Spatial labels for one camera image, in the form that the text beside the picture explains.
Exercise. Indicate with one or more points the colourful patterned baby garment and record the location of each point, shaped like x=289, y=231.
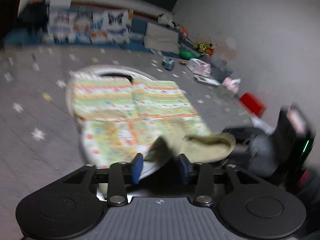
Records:
x=120, y=118

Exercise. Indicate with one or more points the green bowl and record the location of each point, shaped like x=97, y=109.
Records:
x=189, y=54

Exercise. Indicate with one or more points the white pink plastic bag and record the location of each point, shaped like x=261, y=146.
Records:
x=199, y=67

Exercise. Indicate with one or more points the blue sofa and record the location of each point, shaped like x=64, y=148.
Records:
x=21, y=37

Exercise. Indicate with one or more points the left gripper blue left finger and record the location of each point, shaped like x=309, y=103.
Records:
x=121, y=174

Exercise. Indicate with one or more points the black white plush toy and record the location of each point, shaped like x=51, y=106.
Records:
x=163, y=19

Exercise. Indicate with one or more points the red plastic stool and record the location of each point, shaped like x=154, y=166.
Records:
x=253, y=104

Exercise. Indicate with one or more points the butterfly pattern pillow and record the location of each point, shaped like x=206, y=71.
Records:
x=89, y=27

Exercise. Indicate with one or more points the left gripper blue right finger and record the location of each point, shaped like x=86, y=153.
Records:
x=200, y=176

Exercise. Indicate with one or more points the white remote control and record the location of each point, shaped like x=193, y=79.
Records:
x=207, y=81

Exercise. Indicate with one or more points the round induction cooker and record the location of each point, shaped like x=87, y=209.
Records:
x=103, y=70

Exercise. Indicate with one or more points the small orange toy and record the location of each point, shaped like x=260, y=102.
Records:
x=183, y=62

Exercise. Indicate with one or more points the pink tissue pack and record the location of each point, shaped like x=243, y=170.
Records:
x=231, y=84

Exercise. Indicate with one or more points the grey cushion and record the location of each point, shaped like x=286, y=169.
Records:
x=161, y=39

